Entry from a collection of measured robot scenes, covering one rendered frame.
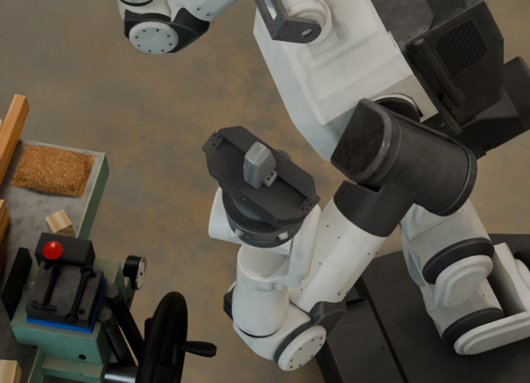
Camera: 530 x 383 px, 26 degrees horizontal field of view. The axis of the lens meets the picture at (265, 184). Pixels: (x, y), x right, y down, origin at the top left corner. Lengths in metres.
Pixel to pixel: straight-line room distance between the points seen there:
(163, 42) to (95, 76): 1.42
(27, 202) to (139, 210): 1.05
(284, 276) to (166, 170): 1.70
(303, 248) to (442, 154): 0.25
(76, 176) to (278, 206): 0.85
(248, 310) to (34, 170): 0.63
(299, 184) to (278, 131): 1.97
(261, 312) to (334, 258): 0.12
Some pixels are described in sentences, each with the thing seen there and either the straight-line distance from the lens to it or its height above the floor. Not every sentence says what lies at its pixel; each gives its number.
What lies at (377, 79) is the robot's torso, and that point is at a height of 1.34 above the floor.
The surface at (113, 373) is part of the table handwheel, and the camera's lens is 1.85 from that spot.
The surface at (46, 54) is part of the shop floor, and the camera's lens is 3.31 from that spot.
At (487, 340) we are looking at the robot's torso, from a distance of 2.49.
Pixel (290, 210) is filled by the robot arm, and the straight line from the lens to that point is 1.12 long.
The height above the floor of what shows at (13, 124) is 0.94.
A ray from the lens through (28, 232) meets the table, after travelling 1.91.
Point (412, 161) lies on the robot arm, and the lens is 1.42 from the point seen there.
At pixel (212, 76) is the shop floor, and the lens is 3.21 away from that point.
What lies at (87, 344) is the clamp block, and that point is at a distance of 1.75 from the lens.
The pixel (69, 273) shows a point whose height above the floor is 1.00.
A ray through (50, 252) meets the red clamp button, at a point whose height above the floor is 1.02.
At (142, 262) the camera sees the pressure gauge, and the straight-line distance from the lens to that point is 2.12.
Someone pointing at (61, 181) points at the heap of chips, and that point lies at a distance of 1.93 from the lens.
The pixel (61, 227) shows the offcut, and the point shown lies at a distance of 1.87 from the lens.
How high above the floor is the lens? 2.51
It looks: 57 degrees down
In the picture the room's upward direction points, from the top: straight up
